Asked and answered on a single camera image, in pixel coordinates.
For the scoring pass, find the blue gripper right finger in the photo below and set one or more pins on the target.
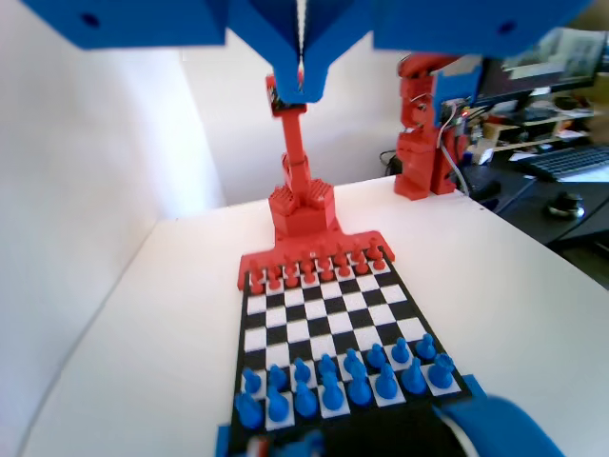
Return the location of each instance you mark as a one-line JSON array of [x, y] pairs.
[[338, 28]]

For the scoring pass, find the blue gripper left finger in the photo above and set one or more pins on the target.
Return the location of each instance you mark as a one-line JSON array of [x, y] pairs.
[[266, 33]]

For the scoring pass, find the blue chess pawn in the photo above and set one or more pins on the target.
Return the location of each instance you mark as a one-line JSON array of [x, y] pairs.
[[426, 346], [376, 356], [326, 365], [300, 370], [351, 361], [401, 351], [250, 381], [276, 376]]

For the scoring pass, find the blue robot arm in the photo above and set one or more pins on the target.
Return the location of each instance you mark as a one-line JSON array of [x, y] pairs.
[[514, 428]]

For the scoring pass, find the red robot arm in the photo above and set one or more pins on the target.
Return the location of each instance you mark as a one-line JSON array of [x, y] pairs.
[[295, 152]]

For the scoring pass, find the row of red chess pieces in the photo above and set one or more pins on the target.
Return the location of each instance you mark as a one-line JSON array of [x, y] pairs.
[[304, 243]]

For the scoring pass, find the red chess rook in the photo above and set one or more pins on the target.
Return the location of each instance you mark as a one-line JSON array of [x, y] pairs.
[[374, 248]]

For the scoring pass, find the red chess knight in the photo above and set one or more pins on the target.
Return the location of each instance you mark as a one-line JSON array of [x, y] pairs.
[[357, 254], [273, 270]]

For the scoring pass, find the red chess bishop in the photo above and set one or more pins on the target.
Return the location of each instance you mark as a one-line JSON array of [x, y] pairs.
[[339, 257], [289, 267]]

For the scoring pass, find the red chess pawn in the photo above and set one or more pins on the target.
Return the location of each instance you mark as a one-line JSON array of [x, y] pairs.
[[291, 282], [343, 272], [309, 279], [361, 268], [275, 284], [257, 286], [326, 275], [379, 264]]

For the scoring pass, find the blue chess rook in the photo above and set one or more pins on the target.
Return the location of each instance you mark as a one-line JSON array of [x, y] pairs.
[[248, 410], [441, 371]]

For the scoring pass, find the blue chess bishop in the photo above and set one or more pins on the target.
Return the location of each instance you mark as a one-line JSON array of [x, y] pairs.
[[385, 384], [304, 402]]

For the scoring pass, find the blue chess king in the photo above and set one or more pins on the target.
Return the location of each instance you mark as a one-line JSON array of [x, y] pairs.
[[331, 397]]

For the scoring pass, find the row of blue chess pieces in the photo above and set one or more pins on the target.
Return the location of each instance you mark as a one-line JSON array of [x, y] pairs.
[[473, 390]]

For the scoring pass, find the blue plastic cover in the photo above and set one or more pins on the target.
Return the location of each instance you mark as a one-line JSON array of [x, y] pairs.
[[457, 81]]

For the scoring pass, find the small circuit board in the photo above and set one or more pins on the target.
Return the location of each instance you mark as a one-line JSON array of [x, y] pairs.
[[454, 112]]

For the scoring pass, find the black computer monitor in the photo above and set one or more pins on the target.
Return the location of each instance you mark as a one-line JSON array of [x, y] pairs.
[[523, 76]]

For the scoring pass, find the wooden desk shelf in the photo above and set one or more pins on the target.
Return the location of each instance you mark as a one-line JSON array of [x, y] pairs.
[[533, 125]]

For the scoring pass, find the black keyboard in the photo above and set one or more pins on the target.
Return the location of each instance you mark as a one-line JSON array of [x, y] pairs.
[[566, 162]]

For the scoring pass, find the black and white chessboard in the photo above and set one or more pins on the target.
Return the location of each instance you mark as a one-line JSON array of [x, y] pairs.
[[333, 314]]

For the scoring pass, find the black round device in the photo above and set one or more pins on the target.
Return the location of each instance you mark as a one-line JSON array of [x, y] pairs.
[[564, 204]]

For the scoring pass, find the black desk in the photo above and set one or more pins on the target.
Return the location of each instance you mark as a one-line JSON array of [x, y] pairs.
[[547, 238]]

